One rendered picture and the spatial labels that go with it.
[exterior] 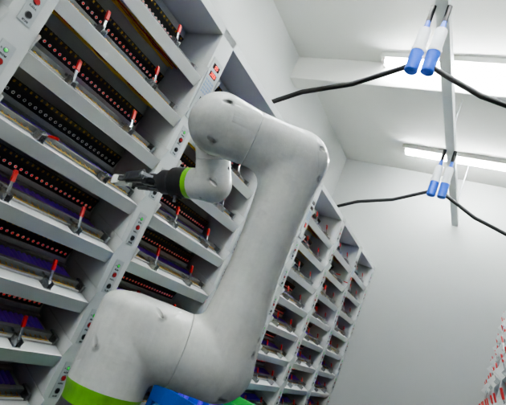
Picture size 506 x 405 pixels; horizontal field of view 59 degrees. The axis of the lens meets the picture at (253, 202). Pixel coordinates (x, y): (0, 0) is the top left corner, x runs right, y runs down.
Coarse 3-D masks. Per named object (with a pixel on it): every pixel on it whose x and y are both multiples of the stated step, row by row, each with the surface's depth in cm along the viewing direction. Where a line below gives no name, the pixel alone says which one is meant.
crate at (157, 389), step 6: (156, 390) 144; (162, 390) 143; (168, 390) 142; (150, 396) 144; (156, 396) 143; (162, 396) 142; (168, 396) 141; (174, 396) 140; (180, 396) 140; (156, 402) 142; (162, 402) 141; (168, 402) 141; (174, 402) 140; (180, 402) 139; (186, 402) 138; (192, 402) 158
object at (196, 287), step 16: (144, 240) 194; (160, 240) 201; (144, 256) 181; (160, 256) 202; (176, 256) 215; (192, 256) 223; (144, 272) 174; (160, 272) 183; (176, 272) 200; (192, 272) 224; (176, 288) 194; (192, 288) 203; (208, 288) 217
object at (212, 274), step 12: (240, 168) 239; (252, 180) 232; (228, 204) 232; (240, 204) 229; (204, 228) 233; (216, 228) 229; (240, 228) 226; (228, 240) 224; (192, 252) 230; (192, 264) 227; (204, 264) 224; (204, 276) 221; (216, 276) 218; (216, 288) 220; (180, 300) 221; (192, 300) 218; (192, 312) 216
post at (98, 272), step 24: (192, 48) 185; (216, 48) 179; (168, 72) 185; (192, 96) 173; (144, 120) 179; (168, 144) 168; (120, 168) 173; (144, 168) 168; (168, 168) 171; (144, 192) 163; (120, 216) 163; (96, 264) 159; (96, 288) 154; (72, 312) 154; (72, 336) 150; (72, 360) 153; (48, 384) 146
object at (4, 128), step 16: (0, 96) 113; (32, 112) 138; (0, 128) 115; (16, 128) 119; (48, 128) 144; (16, 144) 120; (32, 144) 123; (48, 160) 129; (64, 160) 133; (96, 160) 163; (64, 176) 135; (80, 176) 139; (96, 192) 147; (112, 192) 151; (128, 208) 160
